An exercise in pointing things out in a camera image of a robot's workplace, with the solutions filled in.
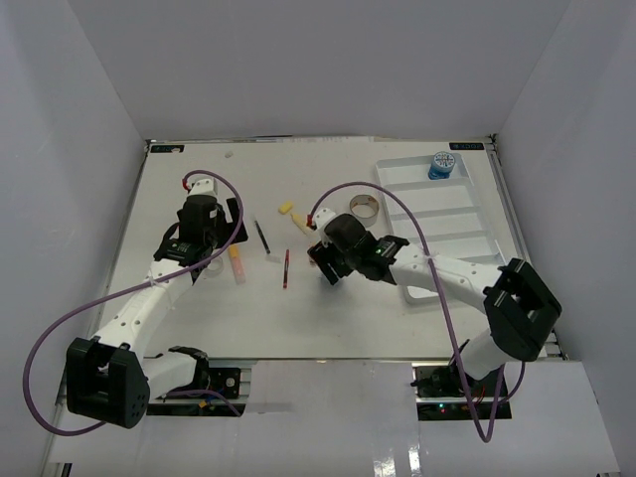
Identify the orange pink highlighter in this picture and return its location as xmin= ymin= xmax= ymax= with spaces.
xmin=228 ymin=244 xmax=245 ymax=284

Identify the yellow white highlighter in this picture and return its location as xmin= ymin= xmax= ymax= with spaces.
xmin=290 ymin=213 xmax=313 ymax=237

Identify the clear tape roll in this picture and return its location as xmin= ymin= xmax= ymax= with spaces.
xmin=204 ymin=257 xmax=224 ymax=276

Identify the brown packing tape roll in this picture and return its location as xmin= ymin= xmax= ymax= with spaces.
xmin=349 ymin=194 xmax=380 ymax=228

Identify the blue tape roll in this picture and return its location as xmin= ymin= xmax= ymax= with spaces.
xmin=428 ymin=151 xmax=456 ymax=180

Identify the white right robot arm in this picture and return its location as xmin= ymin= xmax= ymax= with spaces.
xmin=308 ymin=209 xmax=562 ymax=397

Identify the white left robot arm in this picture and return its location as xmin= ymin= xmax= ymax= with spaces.
xmin=66 ymin=193 xmax=247 ymax=428

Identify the black pen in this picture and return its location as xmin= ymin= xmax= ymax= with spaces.
xmin=252 ymin=218 xmax=271 ymax=255

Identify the red pen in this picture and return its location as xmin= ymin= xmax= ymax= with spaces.
xmin=282 ymin=248 xmax=290 ymax=289

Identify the yellow eraser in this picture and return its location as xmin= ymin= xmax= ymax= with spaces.
xmin=277 ymin=201 xmax=293 ymax=215

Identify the left black table label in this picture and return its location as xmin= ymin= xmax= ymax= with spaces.
xmin=149 ymin=144 xmax=185 ymax=154

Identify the black table label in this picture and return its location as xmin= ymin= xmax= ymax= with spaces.
xmin=149 ymin=144 xmax=185 ymax=154
xmin=449 ymin=142 xmax=485 ymax=151

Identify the white compartment tray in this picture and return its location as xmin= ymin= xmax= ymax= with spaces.
xmin=374 ymin=152 xmax=503 ymax=304

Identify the right black table label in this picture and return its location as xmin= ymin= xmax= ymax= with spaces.
xmin=449 ymin=142 xmax=485 ymax=151

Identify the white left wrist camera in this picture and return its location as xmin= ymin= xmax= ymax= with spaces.
xmin=187 ymin=177 xmax=218 ymax=197

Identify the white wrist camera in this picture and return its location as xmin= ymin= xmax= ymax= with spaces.
xmin=187 ymin=177 xmax=218 ymax=197
xmin=307 ymin=208 xmax=337 ymax=231

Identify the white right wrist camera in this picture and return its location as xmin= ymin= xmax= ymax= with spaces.
xmin=307 ymin=208 xmax=337 ymax=231

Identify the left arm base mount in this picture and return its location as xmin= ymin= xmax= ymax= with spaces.
xmin=147 ymin=361 xmax=251 ymax=418

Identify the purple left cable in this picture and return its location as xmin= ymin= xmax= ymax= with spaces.
xmin=25 ymin=170 xmax=247 ymax=437

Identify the purple cable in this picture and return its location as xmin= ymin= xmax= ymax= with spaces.
xmin=306 ymin=181 xmax=528 ymax=443
xmin=25 ymin=170 xmax=247 ymax=437

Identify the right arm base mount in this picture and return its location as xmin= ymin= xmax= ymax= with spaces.
xmin=410 ymin=364 xmax=498 ymax=422

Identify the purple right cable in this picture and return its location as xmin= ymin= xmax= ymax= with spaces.
xmin=306 ymin=181 xmax=528 ymax=443

